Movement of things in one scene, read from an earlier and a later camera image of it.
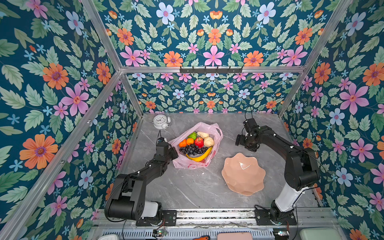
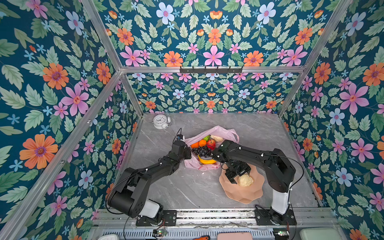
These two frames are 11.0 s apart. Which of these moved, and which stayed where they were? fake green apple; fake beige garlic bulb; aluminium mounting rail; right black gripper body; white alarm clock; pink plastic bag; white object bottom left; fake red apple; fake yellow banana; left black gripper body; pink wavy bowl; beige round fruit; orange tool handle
Moved: fake red apple; fake yellow banana; fake green apple; pink plastic bag; left black gripper body; fake beige garlic bulb; pink wavy bowl; beige round fruit; right black gripper body
Stayed: orange tool handle; white alarm clock; aluminium mounting rail; white object bottom left
